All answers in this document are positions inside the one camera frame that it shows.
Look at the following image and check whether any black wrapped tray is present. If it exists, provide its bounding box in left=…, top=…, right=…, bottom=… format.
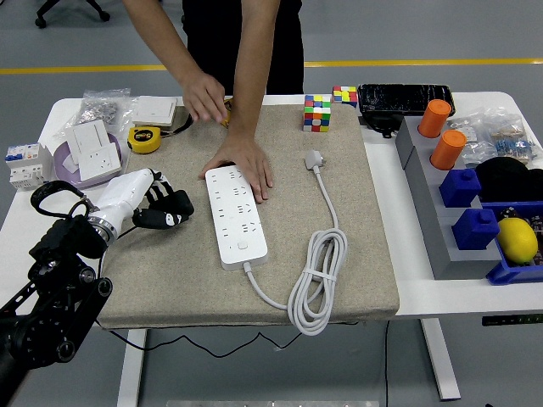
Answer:
left=357, top=83, right=457, bottom=118

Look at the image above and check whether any black strap device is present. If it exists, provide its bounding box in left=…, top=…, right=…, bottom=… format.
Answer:
left=359, top=112, right=408, bottom=140

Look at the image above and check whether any small colourful puzzle cube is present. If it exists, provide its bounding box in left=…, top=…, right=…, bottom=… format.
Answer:
left=331, top=86, right=359, bottom=109

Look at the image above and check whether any white switch on box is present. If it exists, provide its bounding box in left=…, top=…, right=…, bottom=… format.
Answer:
left=131, top=95, right=179, bottom=128

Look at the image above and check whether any clear bag of resistors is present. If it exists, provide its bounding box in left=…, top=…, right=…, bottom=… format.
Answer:
left=487, top=116, right=543, bottom=167

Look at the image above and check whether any white wall switch panel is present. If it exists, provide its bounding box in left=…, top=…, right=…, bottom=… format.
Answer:
left=64, top=119, right=112, bottom=166

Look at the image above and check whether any blue block with knob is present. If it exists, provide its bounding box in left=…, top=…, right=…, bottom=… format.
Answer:
left=451, top=207, right=501, bottom=252
left=439, top=168, right=483, bottom=209

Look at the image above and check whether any white power strip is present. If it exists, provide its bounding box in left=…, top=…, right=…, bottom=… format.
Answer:
left=204, top=164, right=269, bottom=271

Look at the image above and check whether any yellow lemon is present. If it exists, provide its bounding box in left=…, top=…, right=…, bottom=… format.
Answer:
left=495, top=217, right=539, bottom=266

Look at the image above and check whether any grey block holder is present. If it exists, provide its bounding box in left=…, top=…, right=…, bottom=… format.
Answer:
left=395, top=114, right=504, bottom=281

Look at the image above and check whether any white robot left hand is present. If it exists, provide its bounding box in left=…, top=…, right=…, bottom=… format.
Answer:
left=88, top=167, right=190, bottom=233

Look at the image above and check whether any white power strip cord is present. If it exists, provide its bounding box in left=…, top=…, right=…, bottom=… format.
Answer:
left=242, top=148, right=349, bottom=337

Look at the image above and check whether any large colourful puzzle cube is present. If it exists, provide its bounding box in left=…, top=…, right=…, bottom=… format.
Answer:
left=301, top=94, right=333, bottom=133

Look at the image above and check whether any black hanging cable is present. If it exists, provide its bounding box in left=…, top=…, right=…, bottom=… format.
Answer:
left=383, top=320, right=391, bottom=407

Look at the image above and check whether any person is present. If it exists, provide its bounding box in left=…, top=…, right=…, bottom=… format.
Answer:
left=182, top=0, right=305, bottom=97

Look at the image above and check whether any yellow tape measure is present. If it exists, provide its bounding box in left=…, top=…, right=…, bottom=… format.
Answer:
left=126, top=125, right=164, bottom=154
left=219, top=97, right=236, bottom=129

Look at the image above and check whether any grey-brown mat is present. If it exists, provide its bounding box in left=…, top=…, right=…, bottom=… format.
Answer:
left=95, top=103, right=400, bottom=330

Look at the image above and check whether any white wall socket panel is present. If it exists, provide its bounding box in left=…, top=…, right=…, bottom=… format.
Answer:
left=77, top=143, right=124, bottom=182

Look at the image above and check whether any plastic bag of metal parts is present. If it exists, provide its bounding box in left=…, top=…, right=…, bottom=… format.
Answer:
left=53, top=87, right=141, bottom=139

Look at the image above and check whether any person's right hand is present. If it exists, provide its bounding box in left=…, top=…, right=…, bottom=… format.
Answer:
left=182, top=70, right=228, bottom=125

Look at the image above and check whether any clear bag of small parts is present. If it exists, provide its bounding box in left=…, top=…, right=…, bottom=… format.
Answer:
left=447, top=106, right=495, bottom=167

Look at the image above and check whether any orange cylinder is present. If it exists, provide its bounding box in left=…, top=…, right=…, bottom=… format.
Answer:
left=429, top=129, right=467, bottom=171
left=417, top=98, right=452, bottom=139

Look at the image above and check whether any person's left hand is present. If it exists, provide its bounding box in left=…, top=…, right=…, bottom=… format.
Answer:
left=199, top=134, right=274, bottom=203

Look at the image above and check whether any black office chair base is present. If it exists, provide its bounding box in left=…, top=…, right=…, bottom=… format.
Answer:
left=34, top=0, right=112, bottom=30

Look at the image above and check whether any thin black adapter cord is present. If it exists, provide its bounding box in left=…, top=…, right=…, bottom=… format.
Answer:
left=95, top=224, right=303, bottom=360

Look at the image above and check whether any black table control panel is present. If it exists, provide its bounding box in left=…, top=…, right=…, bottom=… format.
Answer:
left=481, top=314, right=543, bottom=327

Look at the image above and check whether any black cloth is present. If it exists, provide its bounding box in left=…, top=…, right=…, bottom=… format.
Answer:
left=473, top=156, right=543, bottom=204

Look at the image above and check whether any white circuit breaker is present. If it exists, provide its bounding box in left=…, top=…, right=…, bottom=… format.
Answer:
left=4, top=142, right=54, bottom=191

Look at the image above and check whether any blue plastic bin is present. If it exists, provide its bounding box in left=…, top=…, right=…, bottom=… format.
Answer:
left=479, top=201, right=543, bottom=286

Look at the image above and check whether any purple bowl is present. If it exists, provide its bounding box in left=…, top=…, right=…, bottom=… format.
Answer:
left=52, top=131, right=125, bottom=191

